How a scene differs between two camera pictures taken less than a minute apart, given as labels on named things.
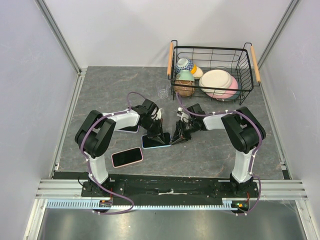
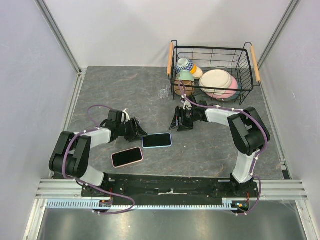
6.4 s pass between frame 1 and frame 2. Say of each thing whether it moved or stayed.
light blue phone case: stayed
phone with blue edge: stayed
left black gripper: moved
